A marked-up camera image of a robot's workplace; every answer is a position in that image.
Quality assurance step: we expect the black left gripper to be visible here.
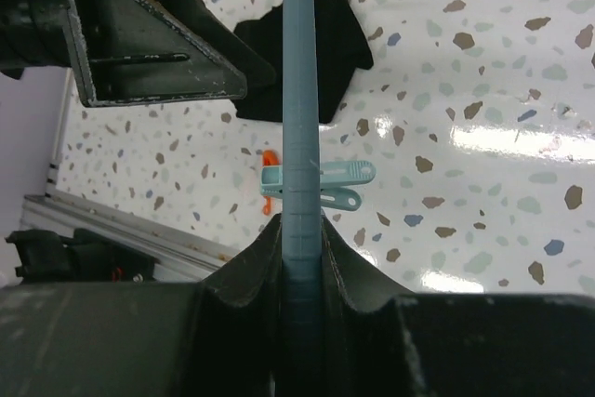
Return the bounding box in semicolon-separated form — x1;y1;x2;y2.
1;0;247;107

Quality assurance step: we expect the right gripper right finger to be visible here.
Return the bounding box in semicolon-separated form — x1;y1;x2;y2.
323;221;594;396

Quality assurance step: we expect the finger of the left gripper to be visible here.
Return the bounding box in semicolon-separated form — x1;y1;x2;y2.
155;0;276;90

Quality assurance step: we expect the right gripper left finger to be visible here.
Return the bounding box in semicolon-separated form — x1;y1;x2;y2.
1;229;279;396

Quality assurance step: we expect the teal hanger with clips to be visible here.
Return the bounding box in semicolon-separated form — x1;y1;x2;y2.
275;0;324;396

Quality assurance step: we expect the light teal clothespin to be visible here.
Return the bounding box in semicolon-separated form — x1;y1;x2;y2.
260;160;377;212

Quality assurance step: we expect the orange clothespin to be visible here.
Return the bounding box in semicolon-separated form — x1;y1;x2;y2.
262;150;280;216

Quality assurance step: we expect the black underwear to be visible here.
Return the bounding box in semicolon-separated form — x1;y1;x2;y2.
234;0;374;125

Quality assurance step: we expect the aluminium rail frame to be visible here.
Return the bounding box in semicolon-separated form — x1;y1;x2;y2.
20;195;240;283

